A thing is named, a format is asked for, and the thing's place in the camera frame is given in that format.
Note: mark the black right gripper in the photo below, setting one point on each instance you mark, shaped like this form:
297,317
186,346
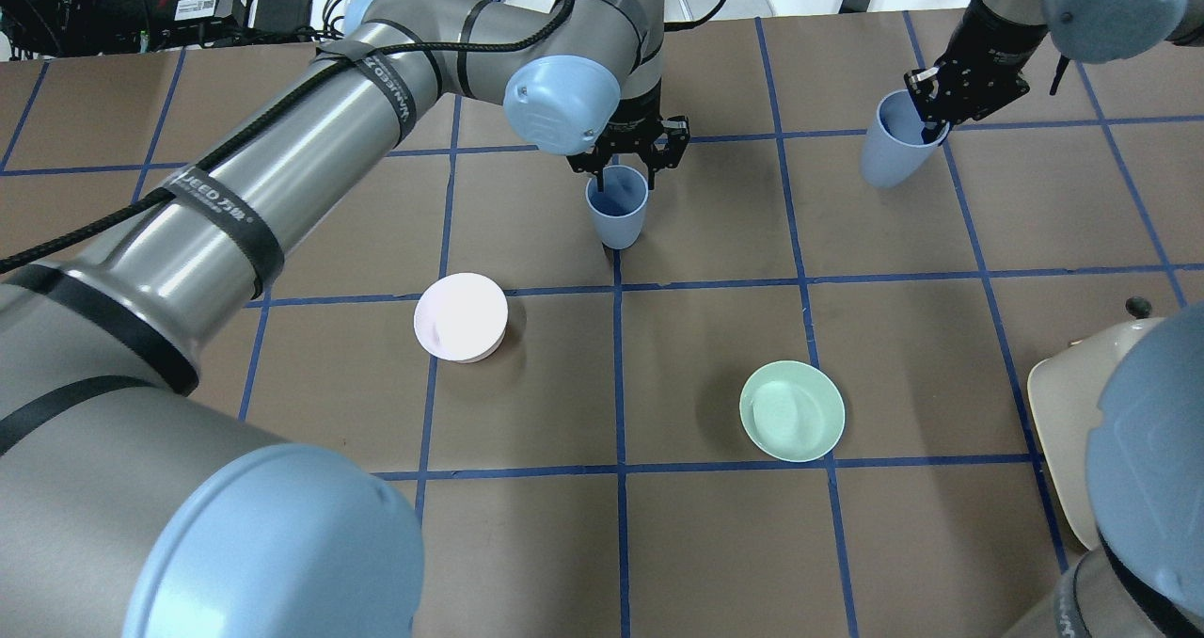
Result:
985,53

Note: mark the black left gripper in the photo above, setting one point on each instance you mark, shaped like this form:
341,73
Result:
637,122

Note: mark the black electronics box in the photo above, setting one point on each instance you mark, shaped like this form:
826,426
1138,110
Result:
95,27

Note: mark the green plastic bowl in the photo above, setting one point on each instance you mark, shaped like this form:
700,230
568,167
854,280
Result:
792,411

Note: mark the cream square plate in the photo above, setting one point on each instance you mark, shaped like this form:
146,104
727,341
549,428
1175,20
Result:
1064,394

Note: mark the blue plastic cup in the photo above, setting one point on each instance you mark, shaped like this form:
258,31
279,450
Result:
892,149
619,213

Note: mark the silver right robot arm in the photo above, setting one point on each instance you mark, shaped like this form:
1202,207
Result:
1076,147

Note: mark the pink plastic bowl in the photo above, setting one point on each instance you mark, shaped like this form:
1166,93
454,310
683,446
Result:
461,318

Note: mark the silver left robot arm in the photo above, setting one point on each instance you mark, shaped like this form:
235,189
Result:
129,509

